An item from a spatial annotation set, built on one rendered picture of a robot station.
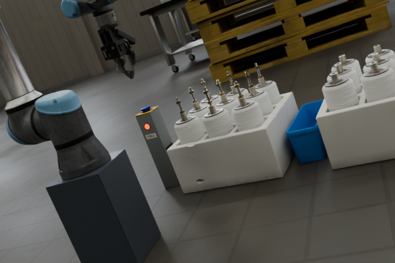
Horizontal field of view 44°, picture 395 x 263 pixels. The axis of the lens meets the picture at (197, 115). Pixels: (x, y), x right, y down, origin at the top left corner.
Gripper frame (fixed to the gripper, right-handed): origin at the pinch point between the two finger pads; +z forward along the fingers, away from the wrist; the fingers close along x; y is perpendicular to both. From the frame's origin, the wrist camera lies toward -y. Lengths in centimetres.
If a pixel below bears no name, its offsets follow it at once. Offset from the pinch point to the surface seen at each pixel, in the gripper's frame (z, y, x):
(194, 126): 23.6, 6.6, 21.2
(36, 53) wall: -39, -635, -639
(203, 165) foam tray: 36.6, 11.9, 21.9
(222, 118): 22.9, 7.1, 32.8
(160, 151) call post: 30.7, 3.4, 1.2
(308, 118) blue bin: 40, -25, 52
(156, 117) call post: 18.0, 0.8, 3.5
